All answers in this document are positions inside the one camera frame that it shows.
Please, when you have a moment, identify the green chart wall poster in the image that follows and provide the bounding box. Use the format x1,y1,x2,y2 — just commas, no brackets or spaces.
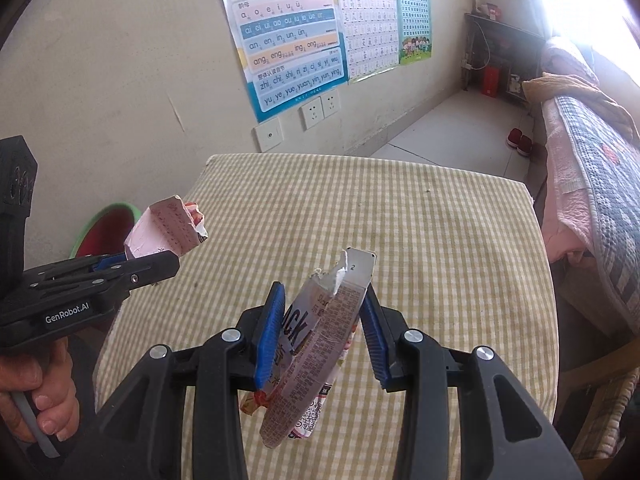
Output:
392,0,433,66

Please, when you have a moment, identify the dark wooden shelf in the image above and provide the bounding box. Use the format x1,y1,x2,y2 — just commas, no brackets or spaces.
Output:
462,10,546,108

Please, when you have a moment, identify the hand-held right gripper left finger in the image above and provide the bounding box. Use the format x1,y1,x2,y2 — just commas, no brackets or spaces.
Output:
60,281,287,480

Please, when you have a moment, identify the white wall plate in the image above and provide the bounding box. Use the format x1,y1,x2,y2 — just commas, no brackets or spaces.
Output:
252,117,284,153

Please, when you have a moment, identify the yellow checked tablecloth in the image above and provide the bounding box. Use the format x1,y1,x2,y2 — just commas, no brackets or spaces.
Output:
95,152,560,480

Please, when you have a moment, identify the red box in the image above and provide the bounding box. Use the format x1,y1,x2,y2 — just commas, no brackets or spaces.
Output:
481,66,501,97

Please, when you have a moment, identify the pink folded blanket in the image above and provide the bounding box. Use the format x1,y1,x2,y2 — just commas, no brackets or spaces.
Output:
542,37,598,86

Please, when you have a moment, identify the blue letter wall poster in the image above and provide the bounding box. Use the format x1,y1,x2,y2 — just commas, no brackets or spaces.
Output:
212,0,349,123

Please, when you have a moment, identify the white printed carton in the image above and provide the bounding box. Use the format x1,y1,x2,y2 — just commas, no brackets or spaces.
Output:
240,246,377,448

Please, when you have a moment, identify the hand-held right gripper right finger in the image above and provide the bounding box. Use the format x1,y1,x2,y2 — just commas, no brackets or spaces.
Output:
360,285,583,480

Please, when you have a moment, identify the white wall socket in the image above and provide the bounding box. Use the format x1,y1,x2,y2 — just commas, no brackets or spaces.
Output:
320,90,342,118
299,97,325,132

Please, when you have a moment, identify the orange blanket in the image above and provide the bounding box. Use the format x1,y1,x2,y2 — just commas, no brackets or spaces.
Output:
522,72,638,141

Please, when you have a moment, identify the pink bed sheet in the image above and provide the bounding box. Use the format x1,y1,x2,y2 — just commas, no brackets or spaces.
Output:
540,100,601,266

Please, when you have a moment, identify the pink box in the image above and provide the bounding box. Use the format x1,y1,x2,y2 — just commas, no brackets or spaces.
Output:
472,0,503,21

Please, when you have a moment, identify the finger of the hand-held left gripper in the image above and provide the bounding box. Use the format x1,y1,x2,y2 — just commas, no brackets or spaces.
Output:
92,252,137,270
97,251,181,296

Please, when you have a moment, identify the person's left hand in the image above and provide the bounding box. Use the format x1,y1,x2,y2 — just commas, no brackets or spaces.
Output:
0,337,81,443

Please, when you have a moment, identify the white chart wall poster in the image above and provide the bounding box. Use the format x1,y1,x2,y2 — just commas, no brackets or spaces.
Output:
332,0,401,85

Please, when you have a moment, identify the green-rimmed red trash bin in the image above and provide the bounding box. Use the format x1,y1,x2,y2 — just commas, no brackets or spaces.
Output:
70,202,146,261

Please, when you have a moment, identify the pink paper carton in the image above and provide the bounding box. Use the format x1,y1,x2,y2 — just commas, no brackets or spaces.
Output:
123,195,208,261

